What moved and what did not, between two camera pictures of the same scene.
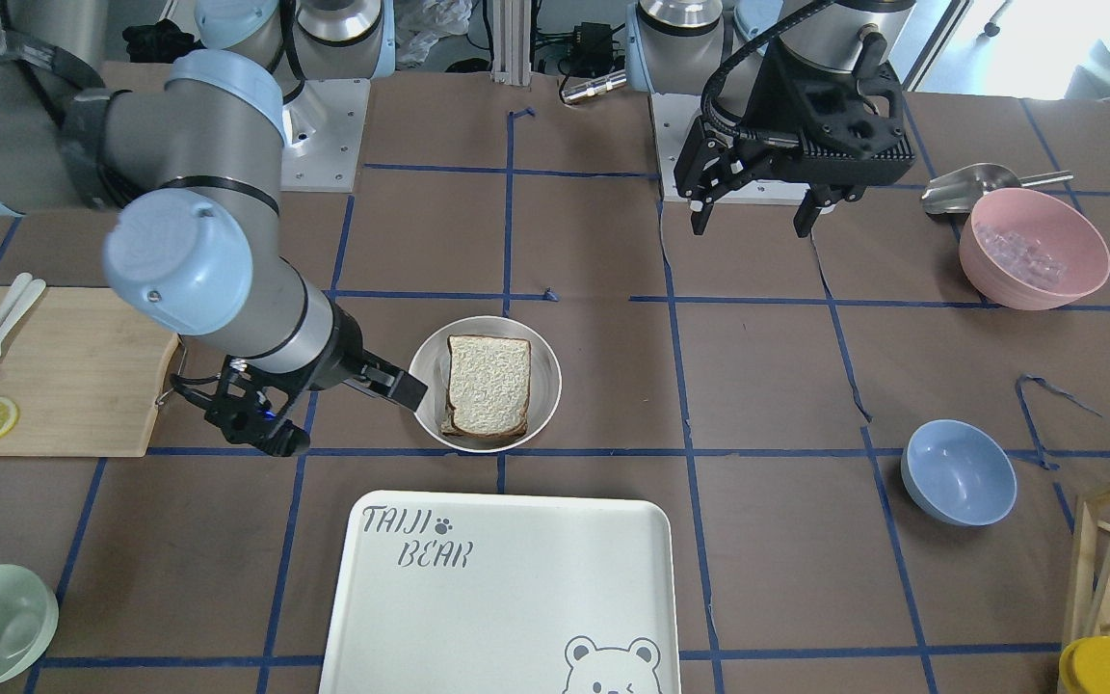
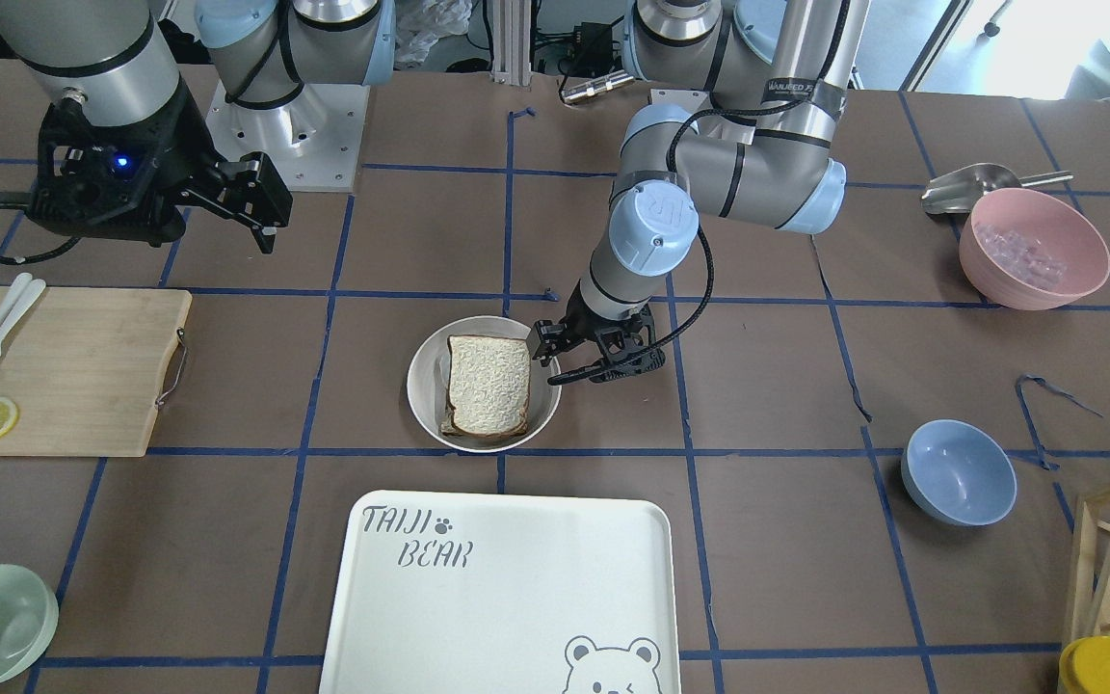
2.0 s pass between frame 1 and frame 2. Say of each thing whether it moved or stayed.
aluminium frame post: stayed
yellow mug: stayed
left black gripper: moved
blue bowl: stayed
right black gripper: moved
